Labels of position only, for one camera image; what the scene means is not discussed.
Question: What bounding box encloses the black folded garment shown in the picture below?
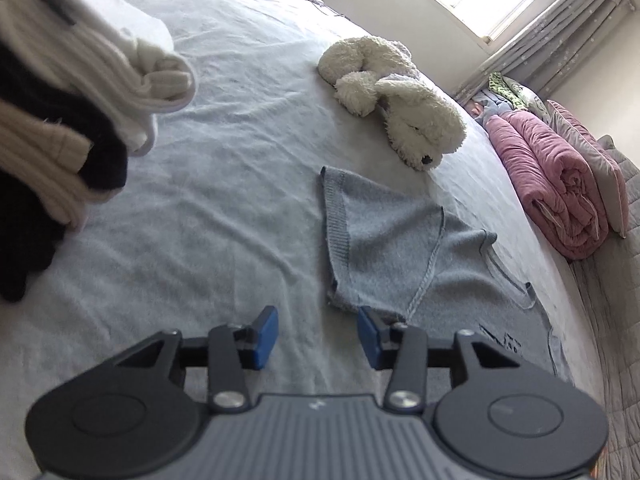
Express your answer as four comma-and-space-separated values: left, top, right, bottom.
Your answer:
0, 180, 67, 304
0, 40, 129, 206

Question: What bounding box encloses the green patterned pillow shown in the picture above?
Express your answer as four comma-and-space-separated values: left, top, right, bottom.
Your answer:
487, 72, 543, 116

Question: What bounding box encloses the grey quilted bedspread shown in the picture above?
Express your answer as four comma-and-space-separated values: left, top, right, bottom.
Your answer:
565, 135, 640, 466

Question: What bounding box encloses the grey patterned curtain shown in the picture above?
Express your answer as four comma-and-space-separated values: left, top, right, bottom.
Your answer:
452, 0, 633, 106

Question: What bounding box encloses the grey bed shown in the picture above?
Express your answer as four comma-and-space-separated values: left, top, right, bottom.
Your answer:
0, 0, 616, 480

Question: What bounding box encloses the white plush dog toy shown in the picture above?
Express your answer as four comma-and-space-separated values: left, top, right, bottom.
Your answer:
318, 36, 467, 172

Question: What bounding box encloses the pink folded quilt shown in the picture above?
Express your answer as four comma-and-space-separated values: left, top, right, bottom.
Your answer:
486, 110, 612, 261

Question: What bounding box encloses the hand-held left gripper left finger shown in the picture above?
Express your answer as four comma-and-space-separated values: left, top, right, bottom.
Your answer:
112, 305, 279, 413

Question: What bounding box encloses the cream knit folded garment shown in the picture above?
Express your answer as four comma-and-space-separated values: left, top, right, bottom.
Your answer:
0, 100, 94, 231

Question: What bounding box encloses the light blue cloth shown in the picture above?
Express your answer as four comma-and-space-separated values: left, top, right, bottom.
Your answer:
470, 91, 516, 128

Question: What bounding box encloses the pink grey pillow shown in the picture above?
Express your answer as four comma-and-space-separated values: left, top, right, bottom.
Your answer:
545, 100, 630, 238

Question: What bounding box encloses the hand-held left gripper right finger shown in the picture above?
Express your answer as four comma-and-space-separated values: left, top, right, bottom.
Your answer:
356, 306, 526, 415

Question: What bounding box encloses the white folded garment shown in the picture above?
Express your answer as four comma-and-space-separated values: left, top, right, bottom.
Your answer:
0, 0, 197, 157

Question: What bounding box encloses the grey knit sweater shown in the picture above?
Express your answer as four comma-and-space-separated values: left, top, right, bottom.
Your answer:
320, 166, 571, 386

